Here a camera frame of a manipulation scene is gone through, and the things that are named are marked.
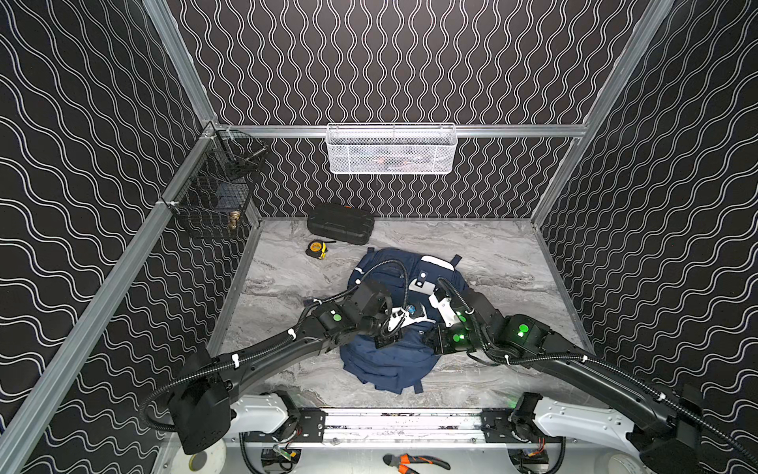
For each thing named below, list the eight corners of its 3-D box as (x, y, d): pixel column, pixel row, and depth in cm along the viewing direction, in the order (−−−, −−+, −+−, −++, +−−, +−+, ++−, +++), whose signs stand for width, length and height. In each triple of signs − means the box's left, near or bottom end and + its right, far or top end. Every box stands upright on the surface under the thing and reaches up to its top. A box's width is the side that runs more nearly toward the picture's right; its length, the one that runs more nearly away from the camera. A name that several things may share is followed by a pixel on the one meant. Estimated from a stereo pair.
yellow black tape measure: (305, 255, 111) (303, 250, 109) (315, 239, 116) (314, 235, 114) (323, 260, 109) (322, 256, 107) (333, 245, 114) (332, 240, 112)
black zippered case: (305, 232, 118) (302, 222, 114) (324, 205, 128) (322, 195, 124) (364, 248, 113) (363, 238, 109) (378, 219, 123) (378, 208, 119)
